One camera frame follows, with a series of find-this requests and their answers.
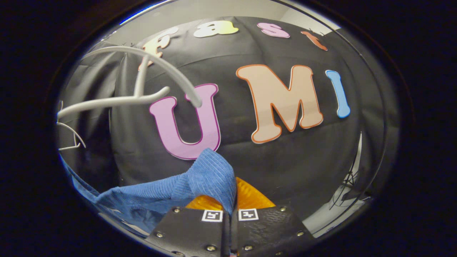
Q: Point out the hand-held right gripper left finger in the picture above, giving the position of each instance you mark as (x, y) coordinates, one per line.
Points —
(192, 232)

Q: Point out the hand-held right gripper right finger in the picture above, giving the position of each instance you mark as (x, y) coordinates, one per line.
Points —
(264, 228)

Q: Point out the white clothes hanger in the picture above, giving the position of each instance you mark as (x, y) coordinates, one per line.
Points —
(76, 134)
(107, 102)

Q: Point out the black backdrop cloth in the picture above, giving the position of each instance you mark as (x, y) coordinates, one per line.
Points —
(285, 164)

